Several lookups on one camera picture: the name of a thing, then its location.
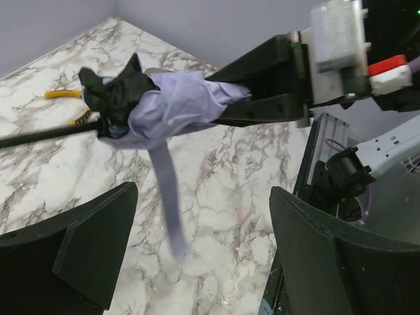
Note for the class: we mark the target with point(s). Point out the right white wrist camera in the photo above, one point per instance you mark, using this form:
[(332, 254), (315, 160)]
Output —
[(337, 53)]

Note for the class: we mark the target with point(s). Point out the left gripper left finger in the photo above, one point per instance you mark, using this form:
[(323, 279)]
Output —
[(69, 263)]

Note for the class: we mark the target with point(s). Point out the yellow handled pliers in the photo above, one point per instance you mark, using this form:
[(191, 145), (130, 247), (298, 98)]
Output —
[(76, 109)]

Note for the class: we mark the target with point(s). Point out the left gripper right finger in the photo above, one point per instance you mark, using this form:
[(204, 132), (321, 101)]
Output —
[(332, 267)]

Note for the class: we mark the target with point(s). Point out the lilac umbrella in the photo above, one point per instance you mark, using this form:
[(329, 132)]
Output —
[(142, 110)]

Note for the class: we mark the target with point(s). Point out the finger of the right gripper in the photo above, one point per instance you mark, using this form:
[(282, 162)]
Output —
[(267, 70), (278, 109)]

